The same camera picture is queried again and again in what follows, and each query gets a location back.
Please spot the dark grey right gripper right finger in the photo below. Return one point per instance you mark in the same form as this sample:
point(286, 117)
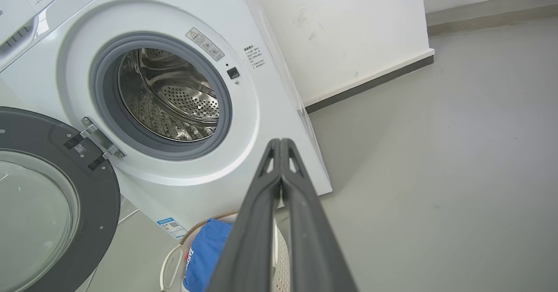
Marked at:
point(309, 248)

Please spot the round black glass washer door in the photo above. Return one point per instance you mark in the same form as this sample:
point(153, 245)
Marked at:
point(100, 196)

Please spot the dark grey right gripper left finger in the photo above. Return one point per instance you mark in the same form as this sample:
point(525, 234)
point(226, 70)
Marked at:
point(253, 239)

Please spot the metal door hinge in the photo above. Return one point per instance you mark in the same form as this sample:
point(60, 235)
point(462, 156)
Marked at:
point(101, 138)

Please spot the grey warning sticker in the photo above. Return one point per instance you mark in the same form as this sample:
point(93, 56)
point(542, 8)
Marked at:
point(205, 43)

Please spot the stainless steel washer drum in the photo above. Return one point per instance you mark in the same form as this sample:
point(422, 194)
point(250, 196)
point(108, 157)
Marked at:
point(174, 104)

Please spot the white front-load washing machine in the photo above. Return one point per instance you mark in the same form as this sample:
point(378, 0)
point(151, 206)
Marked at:
point(270, 122)

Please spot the white woven-rim laundry basket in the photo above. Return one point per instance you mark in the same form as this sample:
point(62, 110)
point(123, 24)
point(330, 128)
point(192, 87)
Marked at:
point(281, 266)

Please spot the blue garment with white print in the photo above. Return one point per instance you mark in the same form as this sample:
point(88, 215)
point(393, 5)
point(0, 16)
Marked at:
point(205, 257)

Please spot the blue energy label sticker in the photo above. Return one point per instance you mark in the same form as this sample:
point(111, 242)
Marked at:
point(172, 227)

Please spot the black door latch socket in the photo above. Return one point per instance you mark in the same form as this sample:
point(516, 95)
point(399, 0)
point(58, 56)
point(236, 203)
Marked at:
point(233, 72)

